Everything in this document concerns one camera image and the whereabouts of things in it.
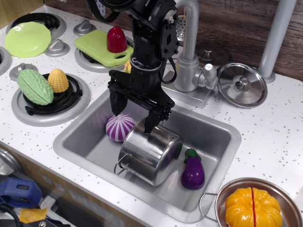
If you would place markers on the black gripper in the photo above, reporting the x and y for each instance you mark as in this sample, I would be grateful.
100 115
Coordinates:
143 87

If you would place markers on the stainless steel pot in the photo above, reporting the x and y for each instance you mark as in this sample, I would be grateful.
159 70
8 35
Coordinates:
149 156

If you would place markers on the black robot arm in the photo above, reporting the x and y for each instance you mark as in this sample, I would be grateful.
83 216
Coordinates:
155 42

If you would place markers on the steel pot lid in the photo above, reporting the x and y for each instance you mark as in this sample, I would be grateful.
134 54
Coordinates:
241 85

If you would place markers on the purple white striped onion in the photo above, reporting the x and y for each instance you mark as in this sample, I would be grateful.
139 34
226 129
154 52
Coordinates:
118 127

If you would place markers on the yellow toy bell pepper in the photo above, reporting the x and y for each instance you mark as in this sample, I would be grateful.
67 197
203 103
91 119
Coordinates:
127 67

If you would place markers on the silver toy faucet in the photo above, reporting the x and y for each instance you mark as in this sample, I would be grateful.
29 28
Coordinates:
193 84

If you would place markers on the front left stove burner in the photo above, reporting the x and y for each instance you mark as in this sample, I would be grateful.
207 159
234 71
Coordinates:
65 106

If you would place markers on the stove burner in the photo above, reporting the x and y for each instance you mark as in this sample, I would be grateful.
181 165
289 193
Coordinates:
65 106
5 60
54 23
92 65

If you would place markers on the back right stove burner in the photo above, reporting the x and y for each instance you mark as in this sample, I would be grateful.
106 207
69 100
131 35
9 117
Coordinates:
92 65

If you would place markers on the red toy pepper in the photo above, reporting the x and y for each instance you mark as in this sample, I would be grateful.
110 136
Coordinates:
116 40

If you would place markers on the green cutting board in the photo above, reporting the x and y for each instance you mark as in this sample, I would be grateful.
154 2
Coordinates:
94 44

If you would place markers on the yellow toy corn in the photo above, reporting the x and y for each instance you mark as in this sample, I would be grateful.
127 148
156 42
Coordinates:
58 81

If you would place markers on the purple toy eggplant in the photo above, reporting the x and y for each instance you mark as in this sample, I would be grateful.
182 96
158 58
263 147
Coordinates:
193 176

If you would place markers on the perforated steel strainer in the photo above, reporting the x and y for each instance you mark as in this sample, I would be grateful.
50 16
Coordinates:
181 26

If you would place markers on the grey stove knob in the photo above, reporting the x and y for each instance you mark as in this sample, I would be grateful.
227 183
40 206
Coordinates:
83 28
13 74
57 48

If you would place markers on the green bitter gourd toy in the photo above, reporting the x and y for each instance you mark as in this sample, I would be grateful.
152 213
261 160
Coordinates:
35 87

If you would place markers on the white slotted spatula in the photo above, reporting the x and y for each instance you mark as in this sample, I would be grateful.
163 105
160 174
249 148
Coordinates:
101 8

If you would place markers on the back left stove burner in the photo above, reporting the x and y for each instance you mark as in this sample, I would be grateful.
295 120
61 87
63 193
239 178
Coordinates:
54 23

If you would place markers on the light green plate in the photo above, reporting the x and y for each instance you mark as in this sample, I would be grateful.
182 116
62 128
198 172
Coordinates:
28 39

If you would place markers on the blue clamp tool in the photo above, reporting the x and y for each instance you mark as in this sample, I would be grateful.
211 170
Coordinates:
19 193

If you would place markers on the silver round knob lower left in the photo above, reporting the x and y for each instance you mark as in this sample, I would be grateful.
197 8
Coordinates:
8 164

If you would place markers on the far left stove burner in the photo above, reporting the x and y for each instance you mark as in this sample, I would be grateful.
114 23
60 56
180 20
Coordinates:
5 60

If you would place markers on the orange toy pumpkin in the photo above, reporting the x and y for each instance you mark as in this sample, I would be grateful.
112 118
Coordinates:
252 207

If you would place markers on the yellow tape piece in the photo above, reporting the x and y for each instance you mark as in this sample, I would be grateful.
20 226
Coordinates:
29 215

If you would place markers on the grey vertical pole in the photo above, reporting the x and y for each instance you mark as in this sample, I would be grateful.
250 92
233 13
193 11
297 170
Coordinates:
275 39

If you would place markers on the steel bowl with handle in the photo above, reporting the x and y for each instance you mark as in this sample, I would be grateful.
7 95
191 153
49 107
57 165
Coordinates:
291 214

